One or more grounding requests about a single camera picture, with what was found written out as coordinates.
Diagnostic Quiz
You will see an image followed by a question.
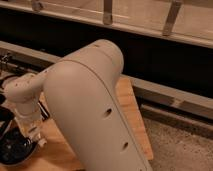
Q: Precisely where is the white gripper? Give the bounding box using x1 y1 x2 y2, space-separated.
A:
17 117 47 147

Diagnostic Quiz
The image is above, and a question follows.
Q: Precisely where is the black object at left edge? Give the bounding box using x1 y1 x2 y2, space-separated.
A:
0 94 14 137

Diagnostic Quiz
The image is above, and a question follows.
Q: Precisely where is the dark ceramic bowl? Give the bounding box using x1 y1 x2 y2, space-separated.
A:
0 128 37 165

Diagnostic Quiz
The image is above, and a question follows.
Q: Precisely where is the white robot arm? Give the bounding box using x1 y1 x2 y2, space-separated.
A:
4 39 153 171

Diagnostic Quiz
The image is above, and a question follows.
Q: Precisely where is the metal window rail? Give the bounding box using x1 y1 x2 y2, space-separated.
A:
0 41 59 68

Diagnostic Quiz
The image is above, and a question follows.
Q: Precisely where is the wooden board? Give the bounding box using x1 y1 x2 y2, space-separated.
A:
0 77 154 171

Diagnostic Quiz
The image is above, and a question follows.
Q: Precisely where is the black cable loop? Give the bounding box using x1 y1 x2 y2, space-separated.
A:
0 73 21 94

